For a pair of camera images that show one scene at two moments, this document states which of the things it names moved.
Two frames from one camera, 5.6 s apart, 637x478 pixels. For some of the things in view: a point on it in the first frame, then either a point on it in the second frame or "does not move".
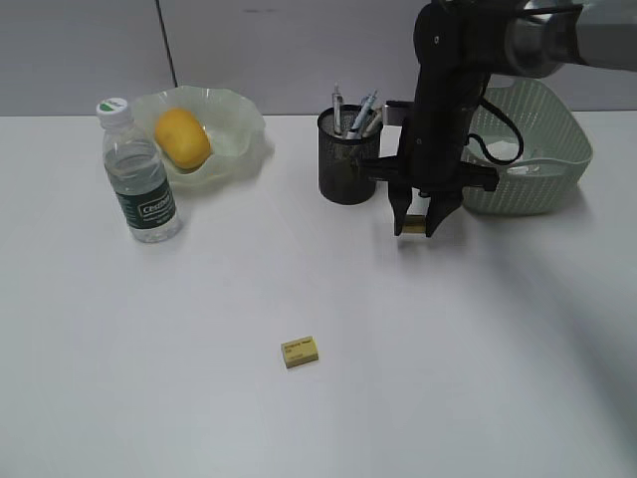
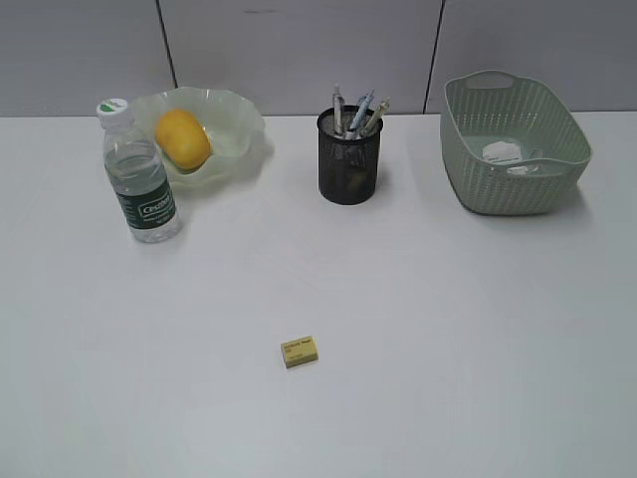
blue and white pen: [364, 111] does not move
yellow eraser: [414, 224] → [358, 181]
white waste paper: [509, 150] does not move
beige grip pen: [373, 121] does not move
